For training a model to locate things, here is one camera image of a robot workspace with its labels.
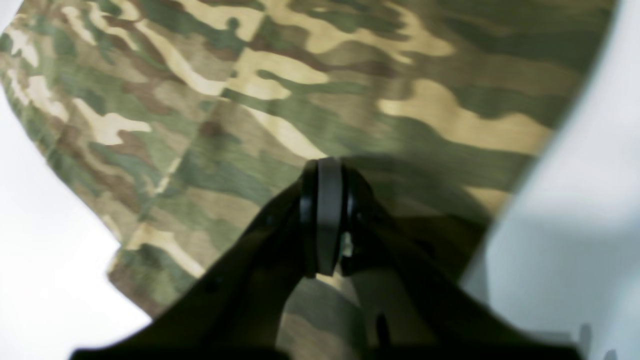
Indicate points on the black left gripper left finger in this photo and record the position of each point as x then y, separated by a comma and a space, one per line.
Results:
234, 311

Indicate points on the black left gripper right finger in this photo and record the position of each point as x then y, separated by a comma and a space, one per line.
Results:
417, 312

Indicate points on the camouflage T-shirt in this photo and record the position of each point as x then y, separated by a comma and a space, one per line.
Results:
176, 120

